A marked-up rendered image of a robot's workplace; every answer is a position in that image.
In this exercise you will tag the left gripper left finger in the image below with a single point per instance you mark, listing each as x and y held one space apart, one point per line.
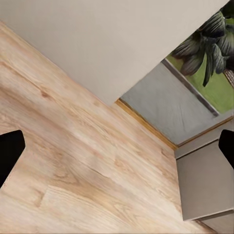
11 147

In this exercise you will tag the fixed window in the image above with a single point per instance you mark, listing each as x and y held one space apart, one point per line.
191 92

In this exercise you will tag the dishwasher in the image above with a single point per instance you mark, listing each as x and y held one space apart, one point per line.
222 223

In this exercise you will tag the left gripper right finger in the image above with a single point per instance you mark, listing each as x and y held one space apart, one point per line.
226 145

